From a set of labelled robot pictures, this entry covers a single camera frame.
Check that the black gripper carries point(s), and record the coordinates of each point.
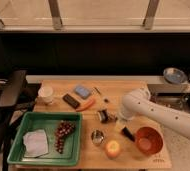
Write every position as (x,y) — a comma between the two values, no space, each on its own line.
(105,116)

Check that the yellow red apple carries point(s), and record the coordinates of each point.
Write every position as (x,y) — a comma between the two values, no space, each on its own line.
(112,149)

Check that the green plastic tray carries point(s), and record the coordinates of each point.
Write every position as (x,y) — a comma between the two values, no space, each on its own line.
(47,139)

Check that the orange bowl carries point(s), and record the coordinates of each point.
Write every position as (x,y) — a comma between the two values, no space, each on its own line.
(148,141)

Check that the white cup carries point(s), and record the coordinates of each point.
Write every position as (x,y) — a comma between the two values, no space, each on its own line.
(46,94)

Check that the red grapes bunch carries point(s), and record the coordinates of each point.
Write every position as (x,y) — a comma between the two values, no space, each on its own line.
(64,129)

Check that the blue sponge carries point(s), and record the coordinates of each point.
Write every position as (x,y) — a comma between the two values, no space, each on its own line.
(83,92)

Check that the white cloth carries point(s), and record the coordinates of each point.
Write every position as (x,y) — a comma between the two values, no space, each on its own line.
(36,143)

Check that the metal plate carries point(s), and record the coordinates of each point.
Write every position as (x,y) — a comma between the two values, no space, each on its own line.
(174,75)

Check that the black chair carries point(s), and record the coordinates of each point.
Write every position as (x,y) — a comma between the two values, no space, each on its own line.
(15,94)

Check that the black rectangular block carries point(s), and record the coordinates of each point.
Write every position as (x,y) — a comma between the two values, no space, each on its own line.
(71,101)

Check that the small metal cup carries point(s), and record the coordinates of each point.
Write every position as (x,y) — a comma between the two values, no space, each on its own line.
(97,137)

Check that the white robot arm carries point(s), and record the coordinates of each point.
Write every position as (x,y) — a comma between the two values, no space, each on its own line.
(137,102)

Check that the small dark object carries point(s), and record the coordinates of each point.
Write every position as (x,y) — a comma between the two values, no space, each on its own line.
(105,99)

